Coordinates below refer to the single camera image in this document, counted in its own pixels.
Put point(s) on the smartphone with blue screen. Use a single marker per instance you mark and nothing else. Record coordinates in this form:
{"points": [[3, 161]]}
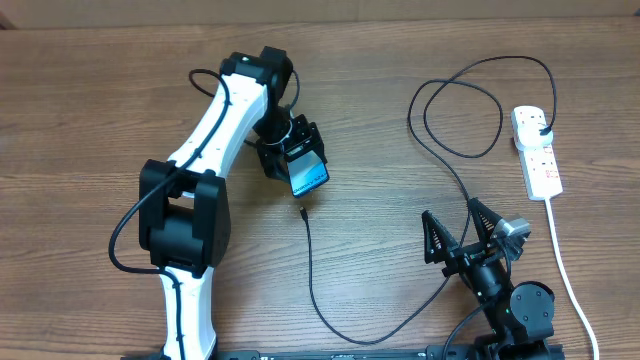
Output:
{"points": [[307, 173]]}

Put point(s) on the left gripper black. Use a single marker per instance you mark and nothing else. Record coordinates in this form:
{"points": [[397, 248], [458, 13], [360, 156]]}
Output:
{"points": [[309, 137]]}

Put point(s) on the white charger plug adapter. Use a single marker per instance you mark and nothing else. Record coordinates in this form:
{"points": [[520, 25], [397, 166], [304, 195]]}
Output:
{"points": [[532, 136]]}

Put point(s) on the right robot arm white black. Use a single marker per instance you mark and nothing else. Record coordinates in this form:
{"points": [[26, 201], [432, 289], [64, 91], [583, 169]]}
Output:
{"points": [[520, 316]]}

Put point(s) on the white power strip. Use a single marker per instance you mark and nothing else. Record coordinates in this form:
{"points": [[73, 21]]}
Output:
{"points": [[539, 166]]}

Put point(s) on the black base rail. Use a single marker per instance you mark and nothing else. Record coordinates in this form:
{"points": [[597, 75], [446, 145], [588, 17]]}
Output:
{"points": [[340, 354]]}

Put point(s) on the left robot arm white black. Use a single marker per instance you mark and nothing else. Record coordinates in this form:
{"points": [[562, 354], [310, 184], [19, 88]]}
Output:
{"points": [[184, 215]]}

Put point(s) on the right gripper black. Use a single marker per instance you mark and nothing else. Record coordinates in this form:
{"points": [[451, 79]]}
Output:
{"points": [[463, 256]]}

